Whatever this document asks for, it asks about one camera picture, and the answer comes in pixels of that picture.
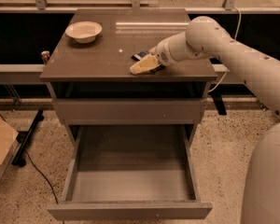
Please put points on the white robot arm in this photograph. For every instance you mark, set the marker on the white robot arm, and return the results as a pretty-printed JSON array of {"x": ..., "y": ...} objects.
[{"x": 204, "y": 38}]

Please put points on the grey drawer cabinet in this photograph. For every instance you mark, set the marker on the grey drawer cabinet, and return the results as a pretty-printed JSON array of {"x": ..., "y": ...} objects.
[{"x": 101, "y": 69}]

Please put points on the white ceramic bowl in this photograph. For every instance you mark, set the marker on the white ceramic bowl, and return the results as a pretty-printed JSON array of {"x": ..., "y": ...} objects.
[{"x": 84, "y": 32}]

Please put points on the blue rxbar blueberry wrapper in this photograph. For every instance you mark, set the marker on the blue rxbar blueberry wrapper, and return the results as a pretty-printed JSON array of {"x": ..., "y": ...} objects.
[{"x": 138, "y": 56}]

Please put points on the closed grey upper drawer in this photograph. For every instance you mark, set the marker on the closed grey upper drawer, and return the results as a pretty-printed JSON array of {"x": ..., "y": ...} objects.
[{"x": 128, "y": 112}]

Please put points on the black stand leg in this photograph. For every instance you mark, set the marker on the black stand leg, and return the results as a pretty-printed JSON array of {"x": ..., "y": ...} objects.
[{"x": 24, "y": 138}]

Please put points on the open grey lower drawer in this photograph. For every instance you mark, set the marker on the open grey lower drawer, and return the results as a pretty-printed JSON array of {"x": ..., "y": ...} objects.
[{"x": 131, "y": 172}]

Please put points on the red soda can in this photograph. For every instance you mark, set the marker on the red soda can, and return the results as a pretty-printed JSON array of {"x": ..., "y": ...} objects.
[{"x": 45, "y": 55}]

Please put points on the cardboard box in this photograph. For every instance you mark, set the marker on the cardboard box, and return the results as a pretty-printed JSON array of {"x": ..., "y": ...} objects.
[{"x": 8, "y": 144}]

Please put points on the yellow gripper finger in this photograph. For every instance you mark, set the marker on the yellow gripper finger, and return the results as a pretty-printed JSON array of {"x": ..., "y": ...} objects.
[{"x": 147, "y": 64}]

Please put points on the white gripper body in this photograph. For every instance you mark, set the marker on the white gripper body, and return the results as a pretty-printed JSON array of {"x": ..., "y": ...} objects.
[{"x": 161, "y": 55}]

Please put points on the black stand foot right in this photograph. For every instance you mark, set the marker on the black stand foot right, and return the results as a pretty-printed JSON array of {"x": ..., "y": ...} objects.
[{"x": 219, "y": 104}]

